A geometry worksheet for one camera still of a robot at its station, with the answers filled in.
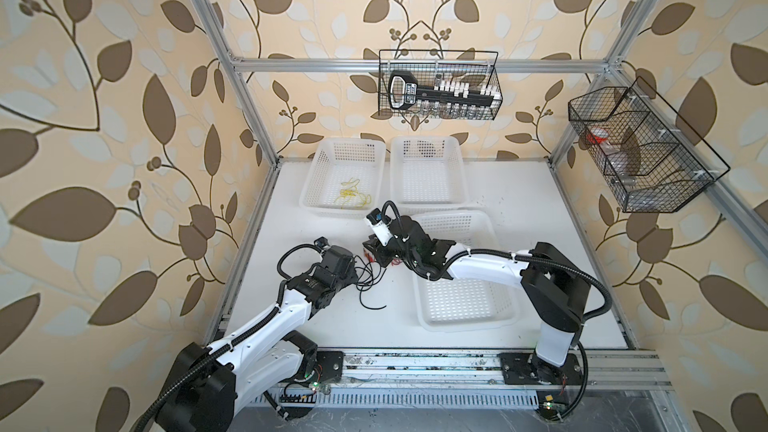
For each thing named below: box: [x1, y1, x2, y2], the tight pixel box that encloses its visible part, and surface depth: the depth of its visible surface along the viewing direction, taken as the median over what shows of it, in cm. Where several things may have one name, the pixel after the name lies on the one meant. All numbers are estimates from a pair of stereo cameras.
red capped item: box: [586, 128, 609, 144], surface depth 84 cm
